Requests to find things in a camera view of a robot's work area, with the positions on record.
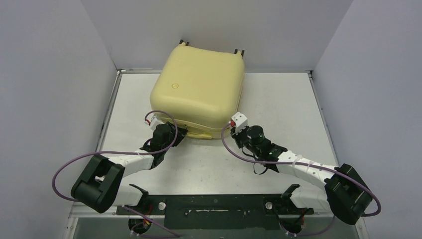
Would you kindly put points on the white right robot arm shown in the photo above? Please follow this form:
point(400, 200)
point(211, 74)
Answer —
point(341, 189)

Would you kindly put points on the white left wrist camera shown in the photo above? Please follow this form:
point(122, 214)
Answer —
point(153, 122)

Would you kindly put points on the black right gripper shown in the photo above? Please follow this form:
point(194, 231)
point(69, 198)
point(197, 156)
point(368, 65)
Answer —
point(237, 134)

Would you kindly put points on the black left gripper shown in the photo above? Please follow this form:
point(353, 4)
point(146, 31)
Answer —
point(180, 133)

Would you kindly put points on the yellow suitcase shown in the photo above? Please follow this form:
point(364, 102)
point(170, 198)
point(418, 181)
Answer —
point(200, 89)

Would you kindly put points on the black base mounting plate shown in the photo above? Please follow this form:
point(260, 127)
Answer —
point(222, 212)

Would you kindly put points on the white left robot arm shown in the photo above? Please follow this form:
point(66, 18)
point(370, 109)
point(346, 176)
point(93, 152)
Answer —
point(100, 184)

